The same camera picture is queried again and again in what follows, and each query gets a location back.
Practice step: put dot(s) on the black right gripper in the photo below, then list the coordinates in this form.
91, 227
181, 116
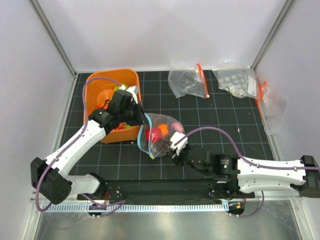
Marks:
177, 158

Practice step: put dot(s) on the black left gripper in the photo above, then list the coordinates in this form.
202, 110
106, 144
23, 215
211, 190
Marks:
141, 118

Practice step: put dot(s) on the orange plastic basket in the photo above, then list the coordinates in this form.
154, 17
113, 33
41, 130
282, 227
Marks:
100, 87

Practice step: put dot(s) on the purple onion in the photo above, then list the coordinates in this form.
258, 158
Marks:
177, 126

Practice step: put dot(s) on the purple grape bunch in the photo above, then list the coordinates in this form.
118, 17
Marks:
163, 145

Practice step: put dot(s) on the clear blue-zip bag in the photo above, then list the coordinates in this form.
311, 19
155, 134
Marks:
153, 120

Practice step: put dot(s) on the orange fruit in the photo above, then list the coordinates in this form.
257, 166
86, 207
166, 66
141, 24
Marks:
164, 129

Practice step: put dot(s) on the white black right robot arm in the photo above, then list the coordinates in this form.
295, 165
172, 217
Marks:
253, 175

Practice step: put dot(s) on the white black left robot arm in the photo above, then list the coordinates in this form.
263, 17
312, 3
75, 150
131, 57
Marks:
50, 176

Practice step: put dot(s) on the clear orange-zip bag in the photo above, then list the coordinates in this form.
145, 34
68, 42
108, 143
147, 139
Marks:
188, 81
271, 106

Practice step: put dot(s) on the clear bag with white pieces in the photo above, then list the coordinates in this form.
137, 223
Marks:
237, 79

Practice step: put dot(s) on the clear orange-zip bag far right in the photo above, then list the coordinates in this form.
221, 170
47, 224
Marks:
271, 106

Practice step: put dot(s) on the red orange tomato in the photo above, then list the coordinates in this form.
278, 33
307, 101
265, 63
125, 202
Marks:
120, 127

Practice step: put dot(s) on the green pear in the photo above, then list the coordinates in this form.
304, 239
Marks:
117, 88

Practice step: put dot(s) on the orange pumpkin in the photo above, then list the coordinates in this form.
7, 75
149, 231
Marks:
101, 105

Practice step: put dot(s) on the black grid mat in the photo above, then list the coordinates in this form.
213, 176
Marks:
239, 117

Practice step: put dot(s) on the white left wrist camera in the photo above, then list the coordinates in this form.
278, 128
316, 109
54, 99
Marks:
134, 90

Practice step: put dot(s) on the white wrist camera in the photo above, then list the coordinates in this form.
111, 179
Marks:
178, 142
134, 90

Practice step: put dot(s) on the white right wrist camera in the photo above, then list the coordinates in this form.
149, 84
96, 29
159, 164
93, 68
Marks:
178, 142

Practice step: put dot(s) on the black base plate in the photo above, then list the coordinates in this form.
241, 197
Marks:
116, 190

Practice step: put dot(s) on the aluminium front rail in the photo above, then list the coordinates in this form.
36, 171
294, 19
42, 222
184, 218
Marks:
275, 198

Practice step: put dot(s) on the left aluminium frame post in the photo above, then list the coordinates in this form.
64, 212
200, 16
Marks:
52, 35

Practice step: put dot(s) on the aluminium frame post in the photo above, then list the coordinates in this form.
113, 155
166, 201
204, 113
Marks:
52, 35
275, 28

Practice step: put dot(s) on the right aluminium frame post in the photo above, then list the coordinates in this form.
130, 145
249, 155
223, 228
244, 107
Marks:
275, 28

